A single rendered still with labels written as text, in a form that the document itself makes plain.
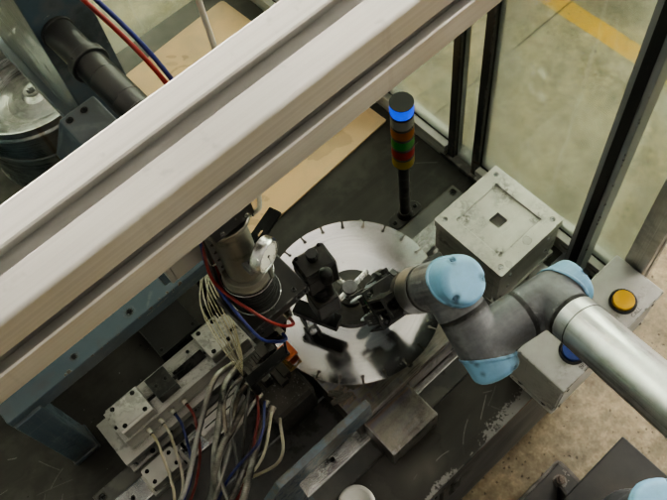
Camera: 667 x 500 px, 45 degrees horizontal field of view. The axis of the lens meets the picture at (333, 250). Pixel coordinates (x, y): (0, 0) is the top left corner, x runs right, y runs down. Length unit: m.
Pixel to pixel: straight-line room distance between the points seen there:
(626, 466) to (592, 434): 0.80
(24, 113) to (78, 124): 0.73
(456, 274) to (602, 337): 0.21
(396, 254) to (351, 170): 0.39
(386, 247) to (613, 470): 0.59
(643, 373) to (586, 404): 1.36
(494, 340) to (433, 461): 0.49
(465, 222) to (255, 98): 1.30
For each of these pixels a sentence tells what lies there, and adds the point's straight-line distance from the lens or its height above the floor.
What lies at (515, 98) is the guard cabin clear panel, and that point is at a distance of 1.55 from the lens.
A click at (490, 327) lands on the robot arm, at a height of 1.23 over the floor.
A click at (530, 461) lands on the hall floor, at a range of 2.38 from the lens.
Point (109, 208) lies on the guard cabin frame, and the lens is 0.32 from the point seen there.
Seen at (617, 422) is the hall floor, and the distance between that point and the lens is 2.45.
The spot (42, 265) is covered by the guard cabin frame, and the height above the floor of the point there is 2.05.
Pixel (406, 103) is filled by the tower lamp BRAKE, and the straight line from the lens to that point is 1.44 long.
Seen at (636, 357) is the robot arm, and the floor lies 1.29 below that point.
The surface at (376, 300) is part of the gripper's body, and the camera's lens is 1.25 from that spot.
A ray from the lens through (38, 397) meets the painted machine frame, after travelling 1.46.
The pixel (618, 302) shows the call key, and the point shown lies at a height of 0.91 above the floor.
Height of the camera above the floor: 2.30
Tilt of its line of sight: 62 degrees down
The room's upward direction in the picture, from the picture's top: 12 degrees counter-clockwise
